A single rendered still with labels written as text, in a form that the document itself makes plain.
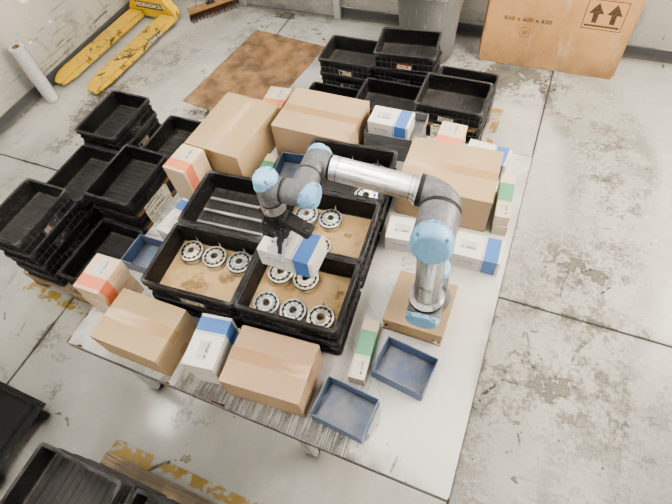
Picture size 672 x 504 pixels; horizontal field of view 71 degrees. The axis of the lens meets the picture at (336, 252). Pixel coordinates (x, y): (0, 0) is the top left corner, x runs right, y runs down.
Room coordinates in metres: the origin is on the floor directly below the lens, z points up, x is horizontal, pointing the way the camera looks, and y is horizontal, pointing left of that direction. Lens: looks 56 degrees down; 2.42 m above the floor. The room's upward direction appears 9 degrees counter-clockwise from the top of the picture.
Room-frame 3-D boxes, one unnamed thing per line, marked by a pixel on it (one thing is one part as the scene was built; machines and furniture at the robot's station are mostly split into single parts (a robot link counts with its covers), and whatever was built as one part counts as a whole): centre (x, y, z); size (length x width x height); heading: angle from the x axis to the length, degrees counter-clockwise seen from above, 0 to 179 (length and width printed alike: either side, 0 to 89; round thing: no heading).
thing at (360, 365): (0.68, -0.05, 0.73); 0.24 x 0.06 x 0.06; 156
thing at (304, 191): (0.91, 0.07, 1.41); 0.11 x 0.11 x 0.08; 64
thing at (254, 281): (0.89, 0.16, 0.87); 0.40 x 0.30 x 0.11; 65
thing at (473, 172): (1.37, -0.55, 0.80); 0.40 x 0.30 x 0.20; 63
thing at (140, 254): (1.27, 0.82, 0.74); 0.20 x 0.15 x 0.07; 61
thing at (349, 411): (0.47, 0.05, 0.74); 0.20 x 0.15 x 0.07; 56
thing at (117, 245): (1.62, 1.28, 0.26); 0.40 x 0.30 x 0.23; 151
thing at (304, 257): (0.93, 0.15, 1.10); 0.20 x 0.12 x 0.09; 61
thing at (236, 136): (1.88, 0.41, 0.80); 0.40 x 0.30 x 0.20; 148
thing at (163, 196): (1.89, 0.96, 0.41); 0.31 x 0.02 x 0.16; 151
